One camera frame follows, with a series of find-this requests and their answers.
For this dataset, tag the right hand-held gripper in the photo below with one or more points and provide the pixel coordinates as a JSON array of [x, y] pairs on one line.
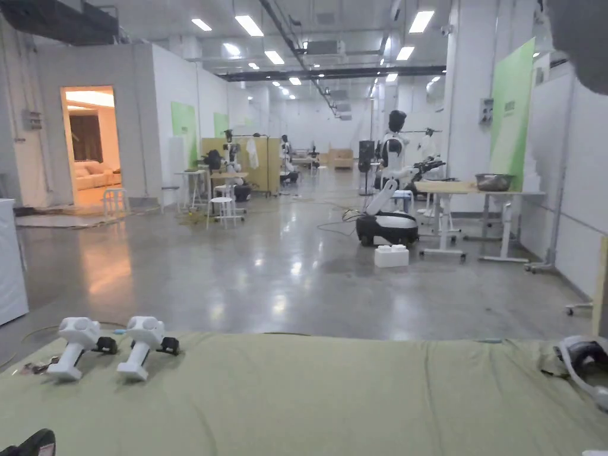
[[596, 453]]

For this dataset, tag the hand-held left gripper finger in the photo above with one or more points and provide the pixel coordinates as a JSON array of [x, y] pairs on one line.
[[28, 444]]

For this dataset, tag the white spare hand-held gripper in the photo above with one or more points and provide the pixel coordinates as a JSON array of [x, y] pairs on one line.
[[137, 354], [71, 354]]

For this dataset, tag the white and black headset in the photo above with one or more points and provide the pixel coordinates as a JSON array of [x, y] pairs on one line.
[[577, 354]]

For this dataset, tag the wooden board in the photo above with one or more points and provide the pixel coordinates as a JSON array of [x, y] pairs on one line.
[[601, 285]]

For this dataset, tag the white appliance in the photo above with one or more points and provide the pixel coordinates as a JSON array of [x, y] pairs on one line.
[[9, 266]]

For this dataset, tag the white metal rack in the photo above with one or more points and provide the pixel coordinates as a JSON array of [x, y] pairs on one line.
[[115, 199]]

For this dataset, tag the pale sofa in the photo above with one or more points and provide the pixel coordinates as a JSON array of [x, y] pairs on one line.
[[92, 178]]

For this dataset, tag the bed with pale green sheet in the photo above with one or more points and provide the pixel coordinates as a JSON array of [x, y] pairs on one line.
[[323, 403]]

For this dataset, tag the white foam box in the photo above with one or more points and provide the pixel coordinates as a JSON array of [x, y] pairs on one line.
[[391, 256]]

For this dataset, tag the white humanoid robot, black base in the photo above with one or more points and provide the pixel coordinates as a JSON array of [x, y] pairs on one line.
[[392, 218]]

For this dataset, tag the white robot at wooden desk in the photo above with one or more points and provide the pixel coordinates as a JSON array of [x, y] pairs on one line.
[[231, 161]]

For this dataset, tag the beige folding screen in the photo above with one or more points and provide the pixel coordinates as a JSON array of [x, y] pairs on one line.
[[266, 164]]

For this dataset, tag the black standing fan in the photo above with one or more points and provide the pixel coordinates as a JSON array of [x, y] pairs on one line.
[[365, 154]]

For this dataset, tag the wooden crate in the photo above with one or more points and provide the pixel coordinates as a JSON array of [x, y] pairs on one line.
[[341, 158]]

